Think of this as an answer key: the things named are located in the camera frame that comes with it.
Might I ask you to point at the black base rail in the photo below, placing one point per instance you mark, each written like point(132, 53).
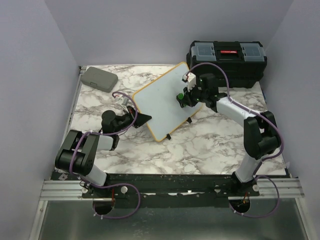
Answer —
point(168, 191)

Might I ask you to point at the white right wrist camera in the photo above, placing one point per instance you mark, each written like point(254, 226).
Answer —
point(190, 79)

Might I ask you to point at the green whiteboard eraser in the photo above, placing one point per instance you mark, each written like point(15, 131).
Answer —
point(180, 96)

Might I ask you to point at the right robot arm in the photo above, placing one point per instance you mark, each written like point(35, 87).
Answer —
point(260, 137)

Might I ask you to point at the grey plastic case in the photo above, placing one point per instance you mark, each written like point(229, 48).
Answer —
point(99, 79)

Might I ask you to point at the aluminium frame rail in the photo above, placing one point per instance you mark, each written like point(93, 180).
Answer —
point(59, 190)

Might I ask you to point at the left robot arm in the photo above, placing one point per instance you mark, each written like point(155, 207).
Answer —
point(78, 151)

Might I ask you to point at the yellow framed whiteboard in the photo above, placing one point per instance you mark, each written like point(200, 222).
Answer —
point(158, 100)

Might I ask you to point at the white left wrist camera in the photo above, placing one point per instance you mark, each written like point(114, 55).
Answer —
point(123, 102)

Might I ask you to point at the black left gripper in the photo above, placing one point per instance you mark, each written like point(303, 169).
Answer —
point(141, 119)

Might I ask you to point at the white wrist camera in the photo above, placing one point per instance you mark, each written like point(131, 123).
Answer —
point(190, 79)
point(123, 102)

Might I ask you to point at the black plastic toolbox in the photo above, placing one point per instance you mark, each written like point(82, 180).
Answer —
point(243, 62)

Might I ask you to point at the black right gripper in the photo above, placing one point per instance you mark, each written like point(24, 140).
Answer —
point(187, 99)

